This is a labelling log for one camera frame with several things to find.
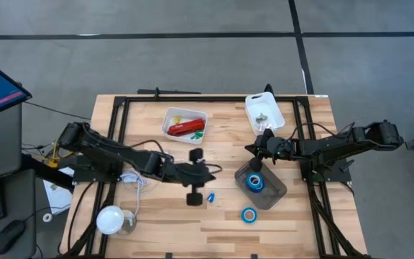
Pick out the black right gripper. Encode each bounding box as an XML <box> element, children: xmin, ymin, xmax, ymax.
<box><xmin>244</xmin><ymin>128</ymin><xmax>296</xmax><ymax>173</ymax></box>

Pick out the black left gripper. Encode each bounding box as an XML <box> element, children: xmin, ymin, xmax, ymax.
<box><xmin>167</xmin><ymin>147</ymin><xmax>217</xmax><ymax>207</ymax></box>

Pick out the small white plastic bin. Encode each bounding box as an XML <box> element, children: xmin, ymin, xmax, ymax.
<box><xmin>244</xmin><ymin>91</ymin><xmax>286</xmax><ymax>137</ymax></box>

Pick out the grey translucent plastic bin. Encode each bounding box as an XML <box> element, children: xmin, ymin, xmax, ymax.
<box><xmin>234</xmin><ymin>160</ymin><xmax>288</xmax><ymax>211</ymax></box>

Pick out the large white plastic bin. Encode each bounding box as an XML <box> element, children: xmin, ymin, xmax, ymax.
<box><xmin>160</xmin><ymin>106</ymin><xmax>208</xmax><ymax>145</ymax></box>

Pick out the clear glass dish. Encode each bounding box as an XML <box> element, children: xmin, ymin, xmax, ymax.
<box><xmin>116</xmin><ymin>209</ymin><xmax>137</xmax><ymax>237</ymax></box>

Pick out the black clamp bar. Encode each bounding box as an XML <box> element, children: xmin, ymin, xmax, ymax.
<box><xmin>137</xmin><ymin>87</ymin><xmax>203</xmax><ymax>96</ymax></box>

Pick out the white dome lamp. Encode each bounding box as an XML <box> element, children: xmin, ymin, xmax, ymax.
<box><xmin>96</xmin><ymin>205</ymin><xmax>125</xmax><ymax>236</ymax></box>

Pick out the white paper sheet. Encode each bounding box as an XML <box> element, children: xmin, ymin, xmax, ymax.
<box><xmin>43</xmin><ymin>167</ymin><xmax>73</xmax><ymax>216</ymax></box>

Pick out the yellow clamp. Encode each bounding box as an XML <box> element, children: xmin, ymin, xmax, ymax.
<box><xmin>45</xmin><ymin>142</ymin><xmax>64</xmax><ymax>168</ymax></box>

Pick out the grey desk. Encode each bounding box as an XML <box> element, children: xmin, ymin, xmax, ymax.
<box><xmin>0</xmin><ymin>102</ymin><xmax>37</xmax><ymax>259</ymax></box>

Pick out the black computer mouse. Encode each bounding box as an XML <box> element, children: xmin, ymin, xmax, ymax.
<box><xmin>0</xmin><ymin>219</ymin><xmax>27</xmax><ymax>255</ymax></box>

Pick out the white power cable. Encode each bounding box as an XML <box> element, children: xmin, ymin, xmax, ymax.
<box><xmin>119</xmin><ymin>171</ymin><xmax>151</xmax><ymax>217</ymax></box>

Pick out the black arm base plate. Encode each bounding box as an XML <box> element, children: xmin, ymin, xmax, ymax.
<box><xmin>70</xmin><ymin>165</ymin><xmax>122</xmax><ymax>183</ymax></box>
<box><xmin>298</xmin><ymin>158</ymin><xmax>352</xmax><ymax>183</ymax></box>

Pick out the black base plate lever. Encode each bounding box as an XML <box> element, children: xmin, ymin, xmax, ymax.
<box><xmin>339</xmin><ymin>159</ymin><xmax>356</xmax><ymax>173</ymax></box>

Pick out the black metal table frame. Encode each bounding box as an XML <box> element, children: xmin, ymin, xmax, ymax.
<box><xmin>59</xmin><ymin>94</ymin><xmax>373</xmax><ymax>259</ymax></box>

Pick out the black floor cable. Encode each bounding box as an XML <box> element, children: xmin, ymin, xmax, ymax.
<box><xmin>23</xmin><ymin>100</ymin><xmax>93</xmax><ymax>120</ymax></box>

